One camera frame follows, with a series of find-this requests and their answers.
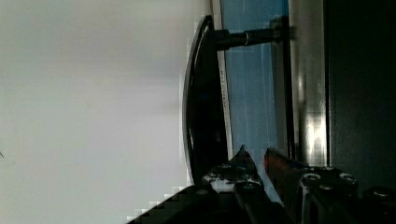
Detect blue glass oven door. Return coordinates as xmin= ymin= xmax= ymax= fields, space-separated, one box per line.
xmin=182 ymin=0 xmax=289 ymax=185

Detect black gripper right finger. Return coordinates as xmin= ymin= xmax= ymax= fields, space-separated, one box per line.
xmin=263 ymin=147 xmax=359 ymax=224

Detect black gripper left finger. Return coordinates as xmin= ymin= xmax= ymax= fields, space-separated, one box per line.
xmin=201 ymin=145 xmax=263 ymax=194

